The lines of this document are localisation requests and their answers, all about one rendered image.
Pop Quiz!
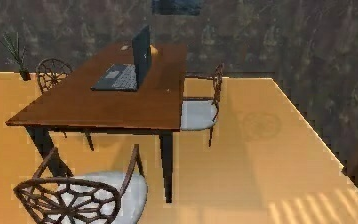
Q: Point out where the brown wooden dining table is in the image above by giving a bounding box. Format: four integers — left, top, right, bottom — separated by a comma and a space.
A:
5, 41, 188, 204

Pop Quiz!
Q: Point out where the brown chair with white seat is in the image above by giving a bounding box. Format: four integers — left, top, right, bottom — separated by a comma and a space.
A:
35, 58, 95, 152
180, 62, 225, 148
12, 143, 149, 224

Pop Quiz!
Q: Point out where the black open laptop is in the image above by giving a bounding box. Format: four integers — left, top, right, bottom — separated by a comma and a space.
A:
90, 24, 153, 93

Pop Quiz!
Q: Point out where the green potted house plant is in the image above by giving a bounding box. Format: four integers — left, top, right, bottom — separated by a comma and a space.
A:
0, 31, 32, 82

